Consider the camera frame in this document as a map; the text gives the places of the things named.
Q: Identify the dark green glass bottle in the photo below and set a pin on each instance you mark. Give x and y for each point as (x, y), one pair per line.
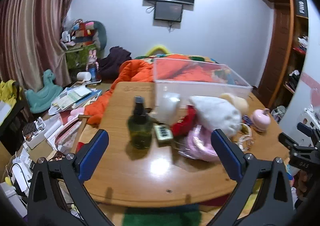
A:
(140, 131)

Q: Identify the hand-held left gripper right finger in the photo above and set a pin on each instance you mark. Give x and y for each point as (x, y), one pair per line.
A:
(226, 152)

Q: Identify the pink striped curtain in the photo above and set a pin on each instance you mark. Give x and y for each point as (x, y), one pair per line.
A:
(30, 28)

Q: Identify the yellow pillow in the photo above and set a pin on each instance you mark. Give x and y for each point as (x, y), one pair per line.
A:
(157, 49)

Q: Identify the teal rocking horse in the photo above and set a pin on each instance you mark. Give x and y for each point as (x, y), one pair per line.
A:
(42, 93)

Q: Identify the clear plastic storage bin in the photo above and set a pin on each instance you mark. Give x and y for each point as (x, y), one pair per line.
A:
(200, 85)

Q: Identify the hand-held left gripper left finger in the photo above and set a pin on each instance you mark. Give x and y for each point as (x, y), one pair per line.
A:
(96, 153)

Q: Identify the beige cylinder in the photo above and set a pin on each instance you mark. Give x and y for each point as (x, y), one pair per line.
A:
(238, 104)

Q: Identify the colourful patchwork quilt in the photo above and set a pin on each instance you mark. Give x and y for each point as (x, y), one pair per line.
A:
(207, 58)

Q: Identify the white tape roll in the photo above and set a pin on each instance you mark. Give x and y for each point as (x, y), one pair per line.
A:
(248, 138)

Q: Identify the green printed box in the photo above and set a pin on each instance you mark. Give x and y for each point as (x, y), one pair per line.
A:
(76, 57)

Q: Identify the green mat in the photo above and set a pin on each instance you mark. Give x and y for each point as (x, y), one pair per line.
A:
(162, 218)

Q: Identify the wooden desk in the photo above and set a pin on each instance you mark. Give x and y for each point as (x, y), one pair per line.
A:
(140, 173)

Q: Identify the dark purple clothing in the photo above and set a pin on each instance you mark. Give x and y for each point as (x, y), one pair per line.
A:
(115, 60)

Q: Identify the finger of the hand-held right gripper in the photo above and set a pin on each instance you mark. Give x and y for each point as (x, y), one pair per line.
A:
(287, 139)
(307, 129)

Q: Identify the white cup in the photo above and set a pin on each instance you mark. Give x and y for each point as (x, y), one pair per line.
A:
(170, 108)

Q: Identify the pink bunny toy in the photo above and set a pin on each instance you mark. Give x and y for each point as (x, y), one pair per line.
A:
(92, 59)

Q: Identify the yellow cloth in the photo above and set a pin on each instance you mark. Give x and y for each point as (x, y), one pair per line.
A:
(8, 91)

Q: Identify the pink apple-shaped gadget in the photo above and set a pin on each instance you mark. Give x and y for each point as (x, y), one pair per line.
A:
(261, 121)

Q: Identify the small black wall screen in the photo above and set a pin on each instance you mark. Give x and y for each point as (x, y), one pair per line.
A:
(167, 11)

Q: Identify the orange blanket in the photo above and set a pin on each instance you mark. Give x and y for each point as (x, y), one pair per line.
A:
(132, 70)

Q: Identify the red cloth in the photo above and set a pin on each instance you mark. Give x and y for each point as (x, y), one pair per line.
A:
(183, 126)

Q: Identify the small rectangular box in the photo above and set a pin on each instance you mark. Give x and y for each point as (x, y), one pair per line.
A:
(163, 135)

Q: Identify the white cylinder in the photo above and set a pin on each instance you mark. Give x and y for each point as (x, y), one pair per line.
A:
(83, 76)

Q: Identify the pile of papers and books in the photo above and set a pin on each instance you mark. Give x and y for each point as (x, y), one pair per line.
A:
(72, 98)

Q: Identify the pile of stuffed toys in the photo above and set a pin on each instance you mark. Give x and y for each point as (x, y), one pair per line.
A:
(82, 30)

